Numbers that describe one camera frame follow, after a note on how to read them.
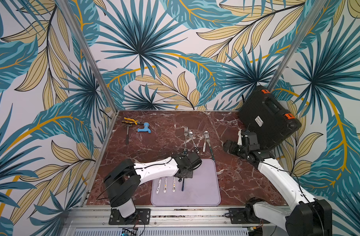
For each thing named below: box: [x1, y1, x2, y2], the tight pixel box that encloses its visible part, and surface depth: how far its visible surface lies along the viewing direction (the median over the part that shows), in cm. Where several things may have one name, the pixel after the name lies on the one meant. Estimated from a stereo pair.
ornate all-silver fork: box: [183, 126, 189, 151], surface depth 109 cm
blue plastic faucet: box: [137, 121, 152, 134], surface depth 109 cm
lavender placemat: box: [150, 158, 222, 207], surface depth 82 cm
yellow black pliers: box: [121, 117, 144, 126], surface depth 112 cm
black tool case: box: [238, 85, 302, 151], surface depth 92 cm
